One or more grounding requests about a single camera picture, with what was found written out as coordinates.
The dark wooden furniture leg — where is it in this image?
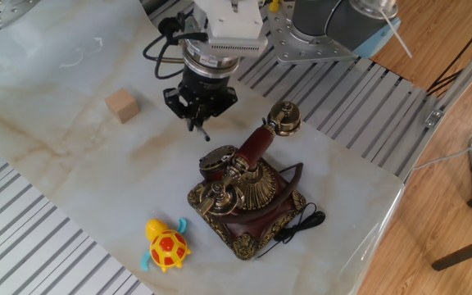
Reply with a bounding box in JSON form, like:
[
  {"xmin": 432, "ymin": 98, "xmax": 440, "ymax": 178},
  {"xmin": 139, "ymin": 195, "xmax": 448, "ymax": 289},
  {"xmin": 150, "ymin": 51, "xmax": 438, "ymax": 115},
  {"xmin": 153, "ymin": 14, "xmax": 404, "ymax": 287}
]
[{"xmin": 431, "ymin": 184, "xmax": 472, "ymax": 272}]

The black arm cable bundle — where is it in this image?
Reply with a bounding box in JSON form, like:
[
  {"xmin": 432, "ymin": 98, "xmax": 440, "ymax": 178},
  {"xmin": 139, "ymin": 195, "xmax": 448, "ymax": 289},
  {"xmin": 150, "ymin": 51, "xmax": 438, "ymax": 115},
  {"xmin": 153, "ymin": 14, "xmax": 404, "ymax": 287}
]
[{"xmin": 142, "ymin": 9, "xmax": 210, "ymax": 81}]

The small wooden cube block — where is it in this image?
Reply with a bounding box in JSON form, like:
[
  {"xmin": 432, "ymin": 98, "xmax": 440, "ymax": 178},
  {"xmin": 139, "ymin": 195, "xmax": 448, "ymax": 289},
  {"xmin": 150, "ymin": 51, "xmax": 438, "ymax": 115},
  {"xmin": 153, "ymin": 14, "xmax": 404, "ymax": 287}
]
[{"xmin": 104, "ymin": 88, "xmax": 141, "ymax": 125}]

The silver and black pen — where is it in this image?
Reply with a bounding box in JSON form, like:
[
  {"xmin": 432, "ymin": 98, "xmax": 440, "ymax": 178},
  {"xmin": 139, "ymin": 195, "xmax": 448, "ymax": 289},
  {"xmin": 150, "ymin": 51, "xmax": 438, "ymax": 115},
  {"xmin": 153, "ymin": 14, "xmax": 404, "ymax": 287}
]
[{"xmin": 190, "ymin": 117, "xmax": 211, "ymax": 143}]

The antique brass rotary phone base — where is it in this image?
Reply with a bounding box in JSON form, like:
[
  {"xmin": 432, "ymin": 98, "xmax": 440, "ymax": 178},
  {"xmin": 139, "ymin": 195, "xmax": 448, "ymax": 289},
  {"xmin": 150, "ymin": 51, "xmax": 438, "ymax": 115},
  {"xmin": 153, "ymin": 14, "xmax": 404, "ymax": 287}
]
[{"xmin": 186, "ymin": 144, "xmax": 307, "ymax": 261}]

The aluminium frame rail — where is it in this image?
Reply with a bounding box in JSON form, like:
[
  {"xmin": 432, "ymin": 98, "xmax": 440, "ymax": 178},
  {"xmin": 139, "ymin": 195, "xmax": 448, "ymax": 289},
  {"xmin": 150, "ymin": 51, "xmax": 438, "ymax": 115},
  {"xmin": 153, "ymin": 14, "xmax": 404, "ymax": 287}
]
[{"xmin": 399, "ymin": 27, "xmax": 472, "ymax": 182}]

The brass and maroon phone handset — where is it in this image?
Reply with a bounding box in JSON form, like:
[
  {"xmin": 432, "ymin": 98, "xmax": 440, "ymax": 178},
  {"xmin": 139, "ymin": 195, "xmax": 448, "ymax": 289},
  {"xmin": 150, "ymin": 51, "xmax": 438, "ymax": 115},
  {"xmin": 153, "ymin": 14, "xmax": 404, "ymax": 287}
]
[{"xmin": 194, "ymin": 101, "xmax": 303, "ymax": 216}]

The white zip tie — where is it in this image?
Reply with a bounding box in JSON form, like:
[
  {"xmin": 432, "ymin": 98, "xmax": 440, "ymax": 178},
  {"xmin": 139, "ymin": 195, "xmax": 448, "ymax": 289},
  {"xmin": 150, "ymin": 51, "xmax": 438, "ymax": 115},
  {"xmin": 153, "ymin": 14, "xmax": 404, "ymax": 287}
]
[{"xmin": 377, "ymin": 7, "xmax": 414, "ymax": 60}]

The thin black phone line cable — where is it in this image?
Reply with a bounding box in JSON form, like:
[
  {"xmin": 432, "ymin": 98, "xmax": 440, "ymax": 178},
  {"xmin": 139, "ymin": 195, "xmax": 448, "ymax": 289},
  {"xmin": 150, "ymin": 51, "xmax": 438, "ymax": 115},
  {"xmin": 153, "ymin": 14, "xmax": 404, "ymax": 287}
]
[{"xmin": 254, "ymin": 202, "xmax": 326, "ymax": 259}]

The glossy marble pattern mat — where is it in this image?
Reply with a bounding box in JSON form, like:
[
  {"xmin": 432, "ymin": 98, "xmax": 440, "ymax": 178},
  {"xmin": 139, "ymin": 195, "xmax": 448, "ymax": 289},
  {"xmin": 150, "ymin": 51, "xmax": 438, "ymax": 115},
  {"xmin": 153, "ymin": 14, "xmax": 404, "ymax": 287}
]
[{"xmin": 0, "ymin": 0, "xmax": 405, "ymax": 295}]

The yellow orange turtle toy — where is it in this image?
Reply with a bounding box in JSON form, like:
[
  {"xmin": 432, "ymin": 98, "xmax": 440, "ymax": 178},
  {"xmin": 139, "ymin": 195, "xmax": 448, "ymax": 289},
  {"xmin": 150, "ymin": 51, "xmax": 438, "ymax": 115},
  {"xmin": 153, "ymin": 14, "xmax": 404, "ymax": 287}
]
[{"xmin": 140, "ymin": 217, "xmax": 193, "ymax": 273}]

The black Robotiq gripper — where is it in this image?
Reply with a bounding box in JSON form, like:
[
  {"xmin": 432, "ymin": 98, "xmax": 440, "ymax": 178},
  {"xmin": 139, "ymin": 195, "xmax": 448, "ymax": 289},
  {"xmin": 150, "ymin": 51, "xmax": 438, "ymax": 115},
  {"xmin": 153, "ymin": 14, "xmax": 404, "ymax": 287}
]
[{"xmin": 162, "ymin": 65, "xmax": 239, "ymax": 127}]

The silver robot base mounting plate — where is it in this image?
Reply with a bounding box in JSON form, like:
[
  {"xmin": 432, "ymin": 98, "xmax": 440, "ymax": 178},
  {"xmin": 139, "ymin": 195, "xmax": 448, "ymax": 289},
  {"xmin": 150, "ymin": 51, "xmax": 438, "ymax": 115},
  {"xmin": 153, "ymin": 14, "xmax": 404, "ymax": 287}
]
[{"xmin": 267, "ymin": 1, "xmax": 360, "ymax": 66}]

